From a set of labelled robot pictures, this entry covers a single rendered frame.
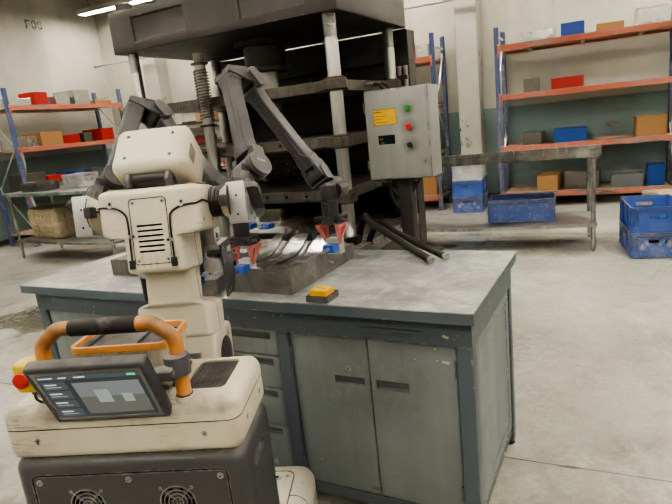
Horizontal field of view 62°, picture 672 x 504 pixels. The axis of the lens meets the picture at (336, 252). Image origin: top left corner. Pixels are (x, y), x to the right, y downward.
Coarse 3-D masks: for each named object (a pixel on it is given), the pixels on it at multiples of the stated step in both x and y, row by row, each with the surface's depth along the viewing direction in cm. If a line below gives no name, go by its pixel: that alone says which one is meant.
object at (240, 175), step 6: (234, 174) 157; (240, 174) 156; (246, 174) 156; (234, 180) 153; (240, 180) 153; (246, 180) 154; (252, 180) 157; (216, 186) 153; (222, 186) 152; (246, 186) 151; (252, 186) 151; (258, 186) 152; (252, 192) 152; (258, 192) 152; (252, 198) 154; (258, 198) 154; (252, 204) 156; (258, 204) 156
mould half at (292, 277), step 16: (272, 240) 222; (304, 240) 216; (320, 240) 212; (288, 256) 209; (304, 256) 206; (320, 256) 206; (336, 256) 217; (352, 256) 230; (256, 272) 194; (288, 272) 188; (304, 272) 196; (320, 272) 206; (240, 288) 199; (256, 288) 195; (272, 288) 192; (288, 288) 189
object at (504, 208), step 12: (540, 192) 547; (552, 192) 543; (492, 204) 528; (504, 204) 524; (516, 204) 520; (528, 204) 516; (540, 204) 513; (552, 204) 510; (492, 216) 531; (504, 216) 527; (516, 216) 523; (528, 216) 520; (540, 216) 516; (552, 216) 511
